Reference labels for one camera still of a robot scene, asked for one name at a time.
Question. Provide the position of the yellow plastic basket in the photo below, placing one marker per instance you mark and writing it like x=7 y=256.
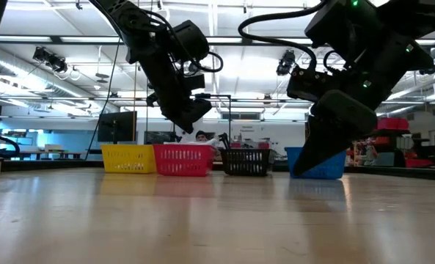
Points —
x=129 y=159

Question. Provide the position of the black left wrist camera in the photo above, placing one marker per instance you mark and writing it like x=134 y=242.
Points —
x=197 y=81

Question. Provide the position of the black plastic basket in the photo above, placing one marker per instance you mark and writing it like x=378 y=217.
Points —
x=244 y=163

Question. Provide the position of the red box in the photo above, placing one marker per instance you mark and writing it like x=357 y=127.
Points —
x=419 y=163

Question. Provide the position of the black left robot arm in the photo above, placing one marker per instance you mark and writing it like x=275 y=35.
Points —
x=158 y=73

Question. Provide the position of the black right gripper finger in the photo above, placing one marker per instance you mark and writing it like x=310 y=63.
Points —
x=323 y=143
x=301 y=165

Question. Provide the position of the dark storage shelf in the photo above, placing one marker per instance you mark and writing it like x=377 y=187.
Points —
x=393 y=133

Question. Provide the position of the black aluminium table frame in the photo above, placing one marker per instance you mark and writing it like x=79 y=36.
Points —
x=37 y=165

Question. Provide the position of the small dark screen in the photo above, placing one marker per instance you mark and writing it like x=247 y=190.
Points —
x=156 y=137

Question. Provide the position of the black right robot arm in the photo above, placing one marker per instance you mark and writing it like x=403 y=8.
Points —
x=386 y=44

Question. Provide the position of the person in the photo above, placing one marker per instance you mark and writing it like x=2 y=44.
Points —
x=201 y=136

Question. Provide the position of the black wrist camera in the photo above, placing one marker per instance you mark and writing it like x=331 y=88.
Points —
x=305 y=86
x=197 y=81

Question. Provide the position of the black monitor with stand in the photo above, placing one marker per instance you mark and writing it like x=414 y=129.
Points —
x=116 y=126

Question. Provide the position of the black ceiling camera rig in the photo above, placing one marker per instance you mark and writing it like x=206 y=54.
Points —
x=50 y=60

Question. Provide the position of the blue plastic basket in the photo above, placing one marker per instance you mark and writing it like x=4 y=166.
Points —
x=332 y=170

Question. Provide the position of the background work table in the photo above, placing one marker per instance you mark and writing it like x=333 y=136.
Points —
x=52 y=153

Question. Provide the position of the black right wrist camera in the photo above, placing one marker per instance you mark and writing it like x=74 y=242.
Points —
x=305 y=86

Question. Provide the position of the black hanging overhead camera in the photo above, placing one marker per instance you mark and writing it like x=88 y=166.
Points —
x=286 y=62

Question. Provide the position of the dark background machine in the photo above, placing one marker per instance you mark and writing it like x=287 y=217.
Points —
x=430 y=150

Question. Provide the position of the red plastic basket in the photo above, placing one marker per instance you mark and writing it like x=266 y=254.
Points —
x=184 y=161

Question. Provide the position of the red storage bins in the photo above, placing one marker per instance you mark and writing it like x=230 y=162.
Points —
x=393 y=124

